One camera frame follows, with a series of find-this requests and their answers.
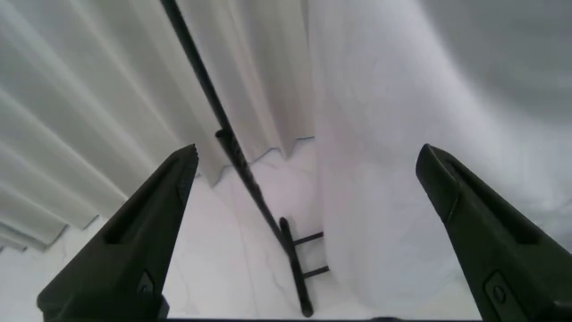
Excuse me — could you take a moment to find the white curtain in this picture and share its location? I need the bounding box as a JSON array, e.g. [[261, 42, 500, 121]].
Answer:
[[0, 0, 316, 252]]

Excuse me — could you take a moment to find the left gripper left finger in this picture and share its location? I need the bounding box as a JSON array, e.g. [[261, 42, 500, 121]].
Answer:
[[35, 143, 200, 322]]

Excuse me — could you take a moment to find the pale grey garment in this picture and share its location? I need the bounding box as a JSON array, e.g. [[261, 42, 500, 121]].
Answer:
[[307, 0, 572, 319]]

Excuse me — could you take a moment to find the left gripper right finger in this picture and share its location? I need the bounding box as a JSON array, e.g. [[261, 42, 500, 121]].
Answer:
[[415, 143, 572, 322]]

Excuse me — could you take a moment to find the black clothes rack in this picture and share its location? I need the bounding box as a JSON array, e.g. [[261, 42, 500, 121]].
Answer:
[[159, 0, 331, 318]]

